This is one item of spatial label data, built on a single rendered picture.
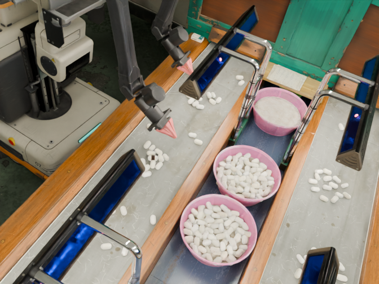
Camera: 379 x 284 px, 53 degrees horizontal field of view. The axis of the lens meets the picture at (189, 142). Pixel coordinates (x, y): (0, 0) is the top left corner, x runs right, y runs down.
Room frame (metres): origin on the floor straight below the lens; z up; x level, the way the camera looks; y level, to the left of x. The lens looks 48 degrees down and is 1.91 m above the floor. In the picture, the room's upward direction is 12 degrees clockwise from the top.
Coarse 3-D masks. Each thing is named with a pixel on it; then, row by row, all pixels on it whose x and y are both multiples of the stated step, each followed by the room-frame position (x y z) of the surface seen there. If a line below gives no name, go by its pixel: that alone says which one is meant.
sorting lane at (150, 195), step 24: (240, 72) 1.59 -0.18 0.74; (168, 96) 1.30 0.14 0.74; (216, 96) 1.37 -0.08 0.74; (144, 120) 1.12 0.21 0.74; (192, 120) 1.18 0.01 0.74; (216, 120) 1.21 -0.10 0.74; (168, 144) 1.01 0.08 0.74; (192, 144) 1.04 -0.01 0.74; (168, 168) 0.89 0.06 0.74; (144, 192) 0.76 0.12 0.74; (168, 192) 0.79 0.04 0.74; (120, 216) 0.65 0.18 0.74; (144, 216) 0.67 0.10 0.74; (48, 240) 0.51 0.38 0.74; (96, 240) 0.55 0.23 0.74; (144, 240) 0.58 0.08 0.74; (24, 264) 0.42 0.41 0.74; (96, 264) 0.47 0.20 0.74; (120, 264) 0.48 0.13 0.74
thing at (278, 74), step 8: (272, 72) 1.59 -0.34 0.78; (280, 72) 1.60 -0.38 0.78; (288, 72) 1.62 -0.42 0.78; (296, 72) 1.63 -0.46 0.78; (272, 80) 1.53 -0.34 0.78; (280, 80) 1.54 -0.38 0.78; (288, 80) 1.55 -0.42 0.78; (296, 80) 1.57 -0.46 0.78; (304, 80) 1.58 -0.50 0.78; (296, 88) 1.50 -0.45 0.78
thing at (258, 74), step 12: (252, 36) 1.31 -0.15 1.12; (228, 48) 1.19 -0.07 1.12; (252, 60) 1.16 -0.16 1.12; (264, 60) 1.29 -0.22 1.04; (264, 72) 1.29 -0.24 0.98; (252, 84) 1.14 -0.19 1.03; (252, 96) 1.29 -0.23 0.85; (240, 120) 1.14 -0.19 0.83; (240, 132) 1.19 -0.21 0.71; (228, 144) 1.13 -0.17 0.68
